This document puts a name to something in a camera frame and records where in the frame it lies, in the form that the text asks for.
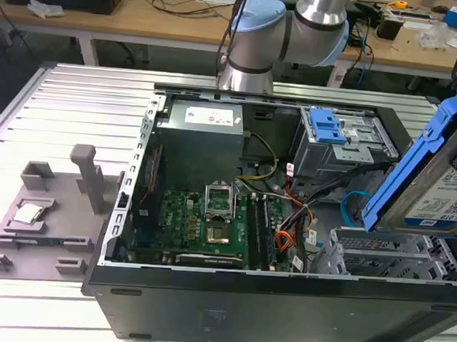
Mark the hard disk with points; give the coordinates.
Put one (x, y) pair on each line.
(436, 191)

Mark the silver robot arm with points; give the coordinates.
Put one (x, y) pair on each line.
(256, 37)

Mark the metal disk bay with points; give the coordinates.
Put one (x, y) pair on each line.
(325, 262)

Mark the RAM stick in slot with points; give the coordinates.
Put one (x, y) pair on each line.
(269, 235)

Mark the clear plastic bag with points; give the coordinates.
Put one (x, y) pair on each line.
(434, 36)

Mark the wooden desk with clutter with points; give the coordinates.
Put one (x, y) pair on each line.
(406, 54)

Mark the small black block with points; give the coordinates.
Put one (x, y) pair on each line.
(388, 27)

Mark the yellow tape roll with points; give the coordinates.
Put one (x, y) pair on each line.
(396, 3)

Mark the blue plastic cage latch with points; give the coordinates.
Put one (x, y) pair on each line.
(326, 124)

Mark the metal optical drive cage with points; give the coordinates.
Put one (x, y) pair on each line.
(330, 158)

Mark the thin metal locking lever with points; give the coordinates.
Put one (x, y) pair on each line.
(236, 202)

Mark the grey power supply unit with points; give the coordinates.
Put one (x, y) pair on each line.
(199, 146)

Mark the CPU socket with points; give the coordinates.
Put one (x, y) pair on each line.
(217, 235)

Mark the black graphics card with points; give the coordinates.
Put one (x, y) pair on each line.
(207, 260)

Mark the green motherboard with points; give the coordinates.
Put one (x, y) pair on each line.
(175, 214)

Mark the wooden desk with white legs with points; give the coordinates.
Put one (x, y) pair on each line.
(125, 21)

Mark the black case fan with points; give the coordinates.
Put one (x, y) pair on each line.
(150, 181)

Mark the black PC case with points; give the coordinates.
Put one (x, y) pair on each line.
(243, 315)

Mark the grey parts rack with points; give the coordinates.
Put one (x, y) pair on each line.
(67, 207)

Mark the silver CPU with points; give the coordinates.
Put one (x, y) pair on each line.
(28, 213)

